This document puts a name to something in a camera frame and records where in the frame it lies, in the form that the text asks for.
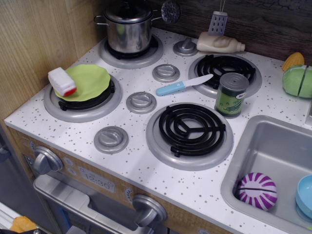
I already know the blue handled toy knife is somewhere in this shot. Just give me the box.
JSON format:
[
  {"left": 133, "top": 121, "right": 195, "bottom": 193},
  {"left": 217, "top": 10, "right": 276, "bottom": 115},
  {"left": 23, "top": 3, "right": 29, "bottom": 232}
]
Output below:
[{"left": 156, "top": 74, "right": 214, "bottom": 96}]

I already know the light blue bowl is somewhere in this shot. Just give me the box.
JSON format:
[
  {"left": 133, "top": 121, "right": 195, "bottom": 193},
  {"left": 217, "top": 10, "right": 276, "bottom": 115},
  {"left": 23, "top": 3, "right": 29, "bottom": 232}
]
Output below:
[{"left": 295, "top": 175, "right": 312, "bottom": 219}]

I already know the front right black burner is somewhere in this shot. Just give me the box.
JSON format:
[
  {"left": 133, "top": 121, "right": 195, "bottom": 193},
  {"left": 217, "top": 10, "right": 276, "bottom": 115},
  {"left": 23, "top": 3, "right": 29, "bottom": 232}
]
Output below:
[{"left": 146, "top": 103, "right": 234, "bottom": 171}]

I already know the left oven knob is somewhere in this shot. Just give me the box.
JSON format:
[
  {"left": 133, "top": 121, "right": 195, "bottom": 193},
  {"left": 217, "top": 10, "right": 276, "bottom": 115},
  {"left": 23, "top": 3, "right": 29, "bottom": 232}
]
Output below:
[{"left": 34, "top": 146, "right": 64, "bottom": 175}]

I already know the steel pot lid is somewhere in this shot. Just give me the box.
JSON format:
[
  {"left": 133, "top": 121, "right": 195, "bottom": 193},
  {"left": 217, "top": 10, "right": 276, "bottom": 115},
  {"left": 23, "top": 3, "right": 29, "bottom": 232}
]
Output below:
[{"left": 104, "top": 0, "right": 153, "bottom": 24}]

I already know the grey stovetop knob upper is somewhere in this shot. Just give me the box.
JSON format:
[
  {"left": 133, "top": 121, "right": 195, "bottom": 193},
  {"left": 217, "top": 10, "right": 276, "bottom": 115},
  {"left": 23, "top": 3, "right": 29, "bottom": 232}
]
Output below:
[{"left": 152, "top": 64, "right": 180, "bottom": 83}]

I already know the steel cooking pot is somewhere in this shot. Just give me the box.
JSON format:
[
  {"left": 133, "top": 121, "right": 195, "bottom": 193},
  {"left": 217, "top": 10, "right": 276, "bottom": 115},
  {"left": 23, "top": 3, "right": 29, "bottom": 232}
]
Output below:
[{"left": 94, "top": 16, "right": 154, "bottom": 54}]

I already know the steel slotted spoon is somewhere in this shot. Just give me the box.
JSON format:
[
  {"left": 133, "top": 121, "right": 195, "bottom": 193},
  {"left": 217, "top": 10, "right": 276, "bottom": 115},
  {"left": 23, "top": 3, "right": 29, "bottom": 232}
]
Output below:
[{"left": 152, "top": 0, "right": 181, "bottom": 25}]

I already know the green toy cabbage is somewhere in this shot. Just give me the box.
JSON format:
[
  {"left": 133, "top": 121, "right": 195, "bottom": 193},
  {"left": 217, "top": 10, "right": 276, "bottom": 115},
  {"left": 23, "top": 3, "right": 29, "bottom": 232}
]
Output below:
[{"left": 282, "top": 64, "right": 312, "bottom": 98}]

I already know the cream toy bottle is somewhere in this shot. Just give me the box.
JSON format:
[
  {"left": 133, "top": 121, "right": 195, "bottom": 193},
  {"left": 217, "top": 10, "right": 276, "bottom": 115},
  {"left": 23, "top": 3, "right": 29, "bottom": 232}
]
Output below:
[{"left": 196, "top": 32, "right": 246, "bottom": 53}]

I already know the green plastic plate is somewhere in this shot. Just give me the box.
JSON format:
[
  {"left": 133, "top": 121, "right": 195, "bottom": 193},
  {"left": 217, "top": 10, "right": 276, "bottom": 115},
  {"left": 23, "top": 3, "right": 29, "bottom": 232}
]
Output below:
[{"left": 54, "top": 64, "right": 111, "bottom": 102}]

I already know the white and red toy block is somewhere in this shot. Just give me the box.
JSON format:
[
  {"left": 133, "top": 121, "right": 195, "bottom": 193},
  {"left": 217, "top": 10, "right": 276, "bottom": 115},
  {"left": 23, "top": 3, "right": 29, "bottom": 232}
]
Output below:
[{"left": 48, "top": 67, "right": 77, "bottom": 97}]

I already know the grey stovetop knob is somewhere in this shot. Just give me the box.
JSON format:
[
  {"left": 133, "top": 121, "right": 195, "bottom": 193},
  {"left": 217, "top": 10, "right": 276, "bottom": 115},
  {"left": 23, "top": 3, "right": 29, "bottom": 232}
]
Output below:
[
  {"left": 126, "top": 92, "right": 157, "bottom": 114},
  {"left": 173, "top": 38, "right": 198, "bottom": 57},
  {"left": 152, "top": 64, "right": 180, "bottom": 83},
  {"left": 94, "top": 126, "right": 129, "bottom": 154}
]

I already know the grey stovetop knob middle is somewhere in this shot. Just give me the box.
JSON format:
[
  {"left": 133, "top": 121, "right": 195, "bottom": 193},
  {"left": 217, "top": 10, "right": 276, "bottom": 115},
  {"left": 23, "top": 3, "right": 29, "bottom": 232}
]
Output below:
[{"left": 126, "top": 92, "right": 157, "bottom": 114}]

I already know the yellow toy corn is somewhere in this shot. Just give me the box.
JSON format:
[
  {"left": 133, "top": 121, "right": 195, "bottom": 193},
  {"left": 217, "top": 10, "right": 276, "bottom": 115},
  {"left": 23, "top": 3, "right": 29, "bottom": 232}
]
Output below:
[{"left": 282, "top": 52, "right": 305, "bottom": 71}]

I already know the orange toy on floor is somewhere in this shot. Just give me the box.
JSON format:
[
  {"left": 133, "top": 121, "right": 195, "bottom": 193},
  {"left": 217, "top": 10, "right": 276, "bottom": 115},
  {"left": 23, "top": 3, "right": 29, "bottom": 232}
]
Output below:
[{"left": 9, "top": 216, "right": 37, "bottom": 233}]

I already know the grey oven door handle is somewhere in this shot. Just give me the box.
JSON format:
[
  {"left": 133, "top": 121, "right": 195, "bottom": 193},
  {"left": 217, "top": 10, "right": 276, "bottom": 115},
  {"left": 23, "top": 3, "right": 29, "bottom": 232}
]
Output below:
[{"left": 34, "top": 175, "right": 155, "bottom": 234}]

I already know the grey sink basin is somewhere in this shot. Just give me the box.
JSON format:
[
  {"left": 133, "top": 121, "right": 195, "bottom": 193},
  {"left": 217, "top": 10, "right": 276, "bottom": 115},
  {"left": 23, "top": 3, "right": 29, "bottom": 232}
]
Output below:
[{"left": 221, "top": 116, "right": 312, "bottom": 234}]

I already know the right oven knob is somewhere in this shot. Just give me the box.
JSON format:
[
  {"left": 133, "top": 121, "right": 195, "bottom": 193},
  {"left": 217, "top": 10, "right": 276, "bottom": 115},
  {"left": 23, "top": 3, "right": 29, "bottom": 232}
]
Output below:
[{"left": 132, "top": 194, "right": 167, "bottom": 227}]

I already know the oven knob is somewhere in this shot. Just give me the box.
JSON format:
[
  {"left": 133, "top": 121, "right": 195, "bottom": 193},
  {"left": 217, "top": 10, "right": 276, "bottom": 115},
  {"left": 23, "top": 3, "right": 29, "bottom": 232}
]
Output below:
[
  {"left": 132, "top": 194, "right": 167, "bottom": 227},
  {"left": 34, "top": 146, "right": 64, "bottom": 175}
]

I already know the back left black burner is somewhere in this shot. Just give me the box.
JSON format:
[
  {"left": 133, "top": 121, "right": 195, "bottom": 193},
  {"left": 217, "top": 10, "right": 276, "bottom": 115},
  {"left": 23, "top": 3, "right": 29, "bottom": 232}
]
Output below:
[{"left": 99, "top": 35, "right": 164, "bottom": 69}]

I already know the grey stovetop knob back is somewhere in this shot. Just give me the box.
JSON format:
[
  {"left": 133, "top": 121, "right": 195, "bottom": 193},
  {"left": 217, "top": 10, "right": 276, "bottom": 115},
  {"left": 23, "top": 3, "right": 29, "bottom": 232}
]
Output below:
[{"left": 173, "top": 38, "right": 198, "bottom": 57}]

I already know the steel slotted spatula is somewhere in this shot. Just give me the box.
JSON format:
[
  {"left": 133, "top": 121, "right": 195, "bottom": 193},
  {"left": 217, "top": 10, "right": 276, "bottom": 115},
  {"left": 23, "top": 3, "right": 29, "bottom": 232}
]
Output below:
[{"left": 208, "top": 0, "right": 228, "bottom": 36}]

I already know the purple white toy onion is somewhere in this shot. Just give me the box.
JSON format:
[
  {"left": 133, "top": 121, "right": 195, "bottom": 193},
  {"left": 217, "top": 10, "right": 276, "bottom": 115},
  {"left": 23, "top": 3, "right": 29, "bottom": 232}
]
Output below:
[{"left": 237, "top": 172, "right": 278, "bottom": 211}]

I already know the front left black burner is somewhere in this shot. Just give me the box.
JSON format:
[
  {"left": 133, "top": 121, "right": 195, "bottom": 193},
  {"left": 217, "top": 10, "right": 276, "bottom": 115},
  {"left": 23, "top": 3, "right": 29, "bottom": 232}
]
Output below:
[{"left": 43, "top": 76, "right": 122, "bottom": 123}]

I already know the grey stovetop knob front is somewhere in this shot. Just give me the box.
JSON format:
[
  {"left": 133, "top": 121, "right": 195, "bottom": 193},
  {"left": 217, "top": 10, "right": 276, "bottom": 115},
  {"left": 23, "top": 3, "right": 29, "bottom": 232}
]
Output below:
[{"left": 94, "top": 126, "right": 129, "bottom": 154}]

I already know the green toy tin can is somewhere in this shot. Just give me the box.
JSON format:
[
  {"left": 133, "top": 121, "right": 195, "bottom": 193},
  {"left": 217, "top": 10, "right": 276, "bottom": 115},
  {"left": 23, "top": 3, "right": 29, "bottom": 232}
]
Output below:
[{"left": 214, "top": 73, "right": 249, "bottom": 118}]

